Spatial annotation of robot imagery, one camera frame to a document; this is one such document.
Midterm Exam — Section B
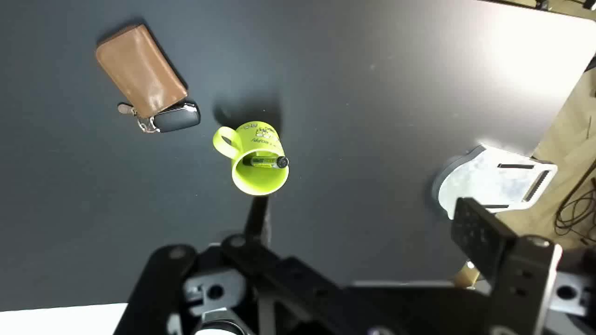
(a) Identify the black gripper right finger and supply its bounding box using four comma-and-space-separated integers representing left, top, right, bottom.
450, 197, 562, 335

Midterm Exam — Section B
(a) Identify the black marker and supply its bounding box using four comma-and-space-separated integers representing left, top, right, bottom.
242, 156, 288, 169

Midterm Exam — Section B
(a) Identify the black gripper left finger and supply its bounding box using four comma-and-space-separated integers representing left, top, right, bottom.
221, 197, 346, 310

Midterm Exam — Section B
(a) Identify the brown leather key pouch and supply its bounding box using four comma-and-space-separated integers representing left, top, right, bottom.
94, 24, 188, 119

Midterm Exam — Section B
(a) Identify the black car key fob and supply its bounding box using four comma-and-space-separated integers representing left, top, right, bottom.
117, 100, 201, 133

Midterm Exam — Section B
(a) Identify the green mug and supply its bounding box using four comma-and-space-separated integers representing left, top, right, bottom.
212, 120, 290, 197

